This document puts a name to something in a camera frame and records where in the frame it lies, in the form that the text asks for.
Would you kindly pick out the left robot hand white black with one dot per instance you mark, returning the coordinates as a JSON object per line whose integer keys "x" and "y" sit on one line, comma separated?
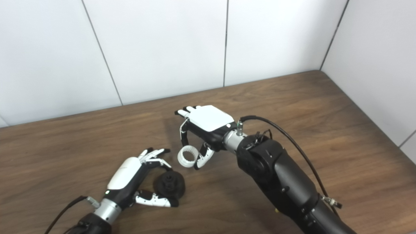
{"x": 125, "y": 177}

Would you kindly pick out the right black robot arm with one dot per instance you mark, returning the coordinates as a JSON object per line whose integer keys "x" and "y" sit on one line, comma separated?
{"x": 279, "y": 175}

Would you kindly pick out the round black plastic part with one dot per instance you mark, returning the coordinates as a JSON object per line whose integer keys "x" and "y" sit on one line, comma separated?
{"x": 170, "y": 185}

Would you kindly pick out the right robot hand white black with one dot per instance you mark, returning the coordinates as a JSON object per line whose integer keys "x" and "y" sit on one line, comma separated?
{"x": 209, "y": 118}

